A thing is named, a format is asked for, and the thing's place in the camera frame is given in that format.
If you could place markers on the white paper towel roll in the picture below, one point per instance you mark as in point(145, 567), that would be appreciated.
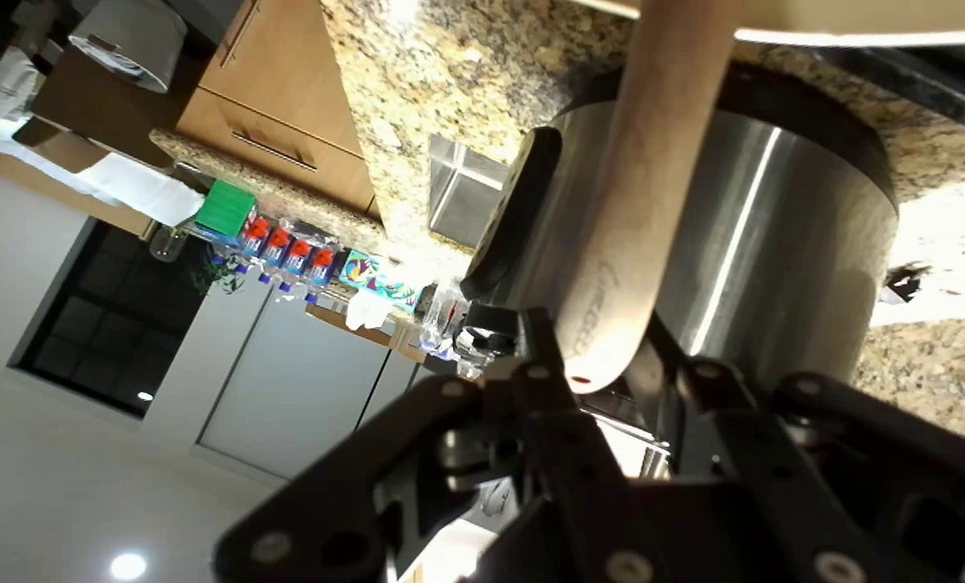
point(132, 37)

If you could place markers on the green box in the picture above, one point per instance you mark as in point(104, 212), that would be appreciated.
point(227, 210)

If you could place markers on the wooden spatula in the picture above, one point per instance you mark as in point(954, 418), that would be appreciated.
point(645, 197)

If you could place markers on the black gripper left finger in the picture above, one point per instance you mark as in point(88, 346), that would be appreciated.
point(567, 486)

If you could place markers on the stainless steel sink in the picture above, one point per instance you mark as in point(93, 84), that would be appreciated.
point(469, 197)

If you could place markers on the red bottle pack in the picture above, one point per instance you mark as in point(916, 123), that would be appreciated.
point(290, 247)

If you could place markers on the open cardboard box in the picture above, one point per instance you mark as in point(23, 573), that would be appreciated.
point(82, 174)

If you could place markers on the stainless steel pressure cooker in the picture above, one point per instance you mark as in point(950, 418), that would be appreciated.
point(784, 239)

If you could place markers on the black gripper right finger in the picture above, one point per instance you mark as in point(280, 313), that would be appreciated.
point(795, 497)

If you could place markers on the dark window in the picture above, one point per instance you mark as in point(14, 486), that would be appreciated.
point(115, 324)

